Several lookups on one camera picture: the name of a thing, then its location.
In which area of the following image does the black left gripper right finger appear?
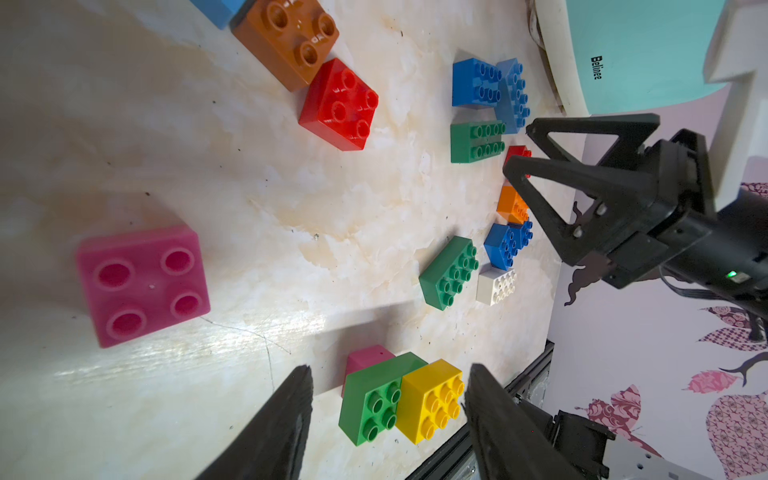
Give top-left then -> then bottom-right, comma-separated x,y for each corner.
465,363 -> 581,480

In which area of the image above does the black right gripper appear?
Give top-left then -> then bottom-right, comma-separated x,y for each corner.
503,113 -> 715,288

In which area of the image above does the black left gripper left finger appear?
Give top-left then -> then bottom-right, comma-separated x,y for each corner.
198,365 -> 313,479

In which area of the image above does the yellow small brick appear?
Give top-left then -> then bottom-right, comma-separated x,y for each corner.
396,359 -> 465,445

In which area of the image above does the bright green brick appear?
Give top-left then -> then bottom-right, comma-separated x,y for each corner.
338,352 -> 427,446

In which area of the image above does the pink small brick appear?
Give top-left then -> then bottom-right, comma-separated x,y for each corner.
341,345 -> 395,396
76,225 -> 211,349

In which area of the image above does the blue long brick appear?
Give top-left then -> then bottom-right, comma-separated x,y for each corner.
484,224 -> 518,271

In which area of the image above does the red square brick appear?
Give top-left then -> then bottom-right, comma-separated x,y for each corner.
503,145 -> 532,183

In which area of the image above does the mint green Belinee toaster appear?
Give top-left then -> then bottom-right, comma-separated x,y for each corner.
533,0 -> 725,117

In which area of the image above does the orange long brick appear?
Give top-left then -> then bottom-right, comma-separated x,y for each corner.
496,185 -> 529,225

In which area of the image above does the light blue large brick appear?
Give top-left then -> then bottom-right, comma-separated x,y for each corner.
494,58 -> 531,135

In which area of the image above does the dark blue square brick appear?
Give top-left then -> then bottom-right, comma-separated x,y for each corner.
508,221 -> 533,250

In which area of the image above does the green long brick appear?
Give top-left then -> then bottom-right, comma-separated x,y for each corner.
450,121 -> 506,164

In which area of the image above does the white brick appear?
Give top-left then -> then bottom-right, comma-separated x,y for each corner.
476,267 -> 516,306

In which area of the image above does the dark green brick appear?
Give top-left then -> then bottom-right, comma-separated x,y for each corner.
419,236 -> 480,311

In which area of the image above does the small red brick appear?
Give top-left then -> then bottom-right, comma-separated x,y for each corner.
298,58 -> 380,151

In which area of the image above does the brown small brick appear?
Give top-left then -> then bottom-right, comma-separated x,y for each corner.
233,0 -> 339,92

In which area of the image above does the small light blue brick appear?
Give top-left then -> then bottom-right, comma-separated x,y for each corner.
191,0 -> 246,30

